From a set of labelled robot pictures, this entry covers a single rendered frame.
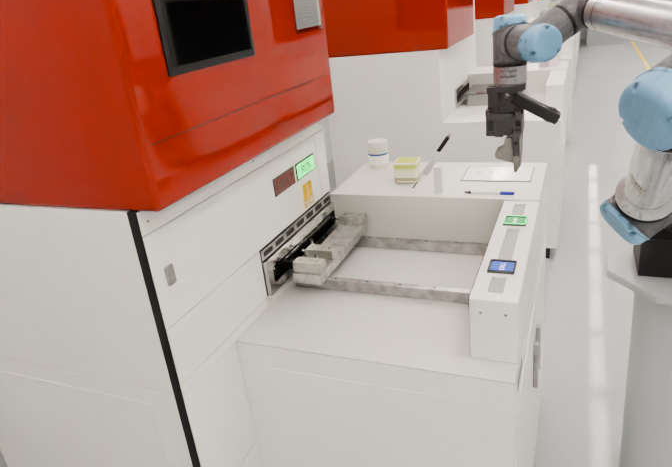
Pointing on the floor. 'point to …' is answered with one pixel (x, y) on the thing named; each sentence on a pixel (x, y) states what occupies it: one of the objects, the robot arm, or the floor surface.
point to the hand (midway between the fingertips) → (518, 166)
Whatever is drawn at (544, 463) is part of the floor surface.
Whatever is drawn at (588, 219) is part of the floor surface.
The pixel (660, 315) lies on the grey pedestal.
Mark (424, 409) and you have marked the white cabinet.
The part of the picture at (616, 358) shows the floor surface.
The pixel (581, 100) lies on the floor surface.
